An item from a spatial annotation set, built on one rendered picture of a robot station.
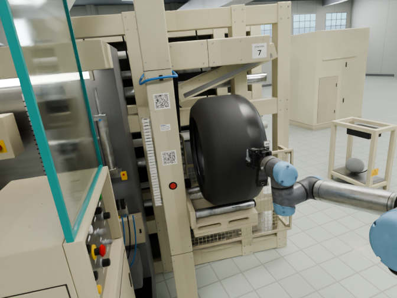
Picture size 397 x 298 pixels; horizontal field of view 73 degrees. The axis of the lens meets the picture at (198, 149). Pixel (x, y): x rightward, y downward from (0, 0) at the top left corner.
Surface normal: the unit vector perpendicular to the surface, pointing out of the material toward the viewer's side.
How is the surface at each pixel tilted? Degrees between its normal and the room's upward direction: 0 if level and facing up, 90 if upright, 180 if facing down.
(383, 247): 83
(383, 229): 84
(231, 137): 61
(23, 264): 90
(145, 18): 90
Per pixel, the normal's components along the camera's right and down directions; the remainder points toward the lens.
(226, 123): 0.08, -0.42
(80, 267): 0.20, 0.29
